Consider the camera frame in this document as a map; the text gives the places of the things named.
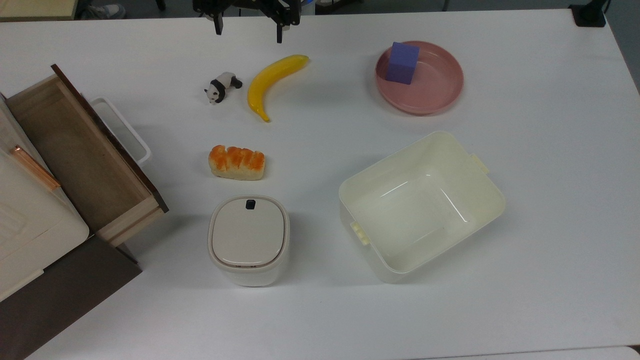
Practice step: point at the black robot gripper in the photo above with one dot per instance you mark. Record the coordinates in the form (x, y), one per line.
(250, 5)

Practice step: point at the black and white panda toy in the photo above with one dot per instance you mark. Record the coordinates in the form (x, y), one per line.
(222, 86)

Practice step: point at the yellow toy banana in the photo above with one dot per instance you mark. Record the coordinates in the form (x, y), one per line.
(267, 80)

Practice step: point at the orange glazed toy bread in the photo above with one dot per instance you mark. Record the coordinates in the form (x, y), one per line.
(236, 162)

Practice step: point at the wooden drawer with brown front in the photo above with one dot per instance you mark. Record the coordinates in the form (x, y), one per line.
(80, 155)

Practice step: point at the cream toy fridge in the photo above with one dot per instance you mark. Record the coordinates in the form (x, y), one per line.
(30, 225)

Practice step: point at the dark brown drawer cabinet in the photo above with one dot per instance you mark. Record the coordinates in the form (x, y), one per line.
(55, 300)

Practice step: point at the grey sneaker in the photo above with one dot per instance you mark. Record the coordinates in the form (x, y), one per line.
(102, 11)

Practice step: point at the purple foam cube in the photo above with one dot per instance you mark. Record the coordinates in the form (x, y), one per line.
(402, 62)

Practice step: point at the pink round plate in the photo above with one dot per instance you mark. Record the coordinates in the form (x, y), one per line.
(430, 87)

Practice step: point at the beige lidded trash can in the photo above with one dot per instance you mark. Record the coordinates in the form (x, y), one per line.
(248, 237)

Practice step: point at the light wooden desk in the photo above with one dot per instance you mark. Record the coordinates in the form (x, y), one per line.
(35, 9)

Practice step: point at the cream plastic open box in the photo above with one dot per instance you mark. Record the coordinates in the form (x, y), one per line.
(420, 210)

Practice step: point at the black table clamp mount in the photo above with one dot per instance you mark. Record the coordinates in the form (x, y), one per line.
(589, 14)

